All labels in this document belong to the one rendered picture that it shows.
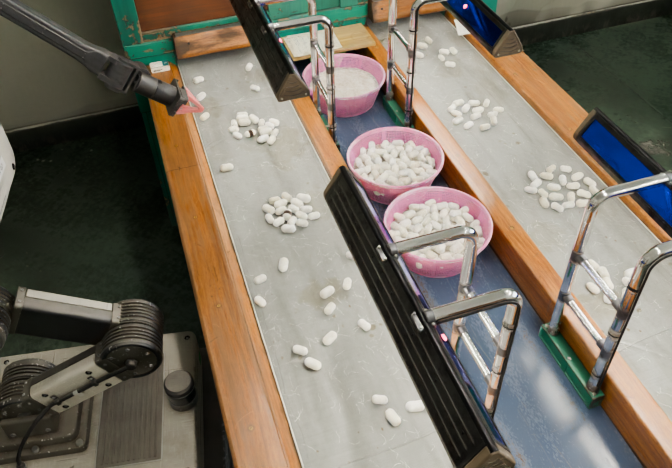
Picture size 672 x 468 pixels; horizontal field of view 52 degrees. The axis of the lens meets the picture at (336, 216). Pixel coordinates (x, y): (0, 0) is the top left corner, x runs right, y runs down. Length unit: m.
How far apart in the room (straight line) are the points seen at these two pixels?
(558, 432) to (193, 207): 1.00
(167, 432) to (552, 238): 1.03
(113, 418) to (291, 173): 0.77
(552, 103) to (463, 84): 0.29
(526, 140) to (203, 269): 0.99
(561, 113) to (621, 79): 1.76
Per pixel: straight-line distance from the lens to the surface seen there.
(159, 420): 1.75
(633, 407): 1.46
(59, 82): 3.34
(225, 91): 2.24
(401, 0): 2.49
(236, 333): 1.49
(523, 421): 1.49
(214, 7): 2.36
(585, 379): 1.53
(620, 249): 1.77
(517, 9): 3.91
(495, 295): 1.08
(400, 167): 1.90
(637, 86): 3.84
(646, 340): 1.60
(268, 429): 1.35
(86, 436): 1.76
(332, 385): 1.42
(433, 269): 1.65
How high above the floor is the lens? 1.94
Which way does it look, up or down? 43 degrees down
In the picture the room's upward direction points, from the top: 2 degrees counter-clockwise
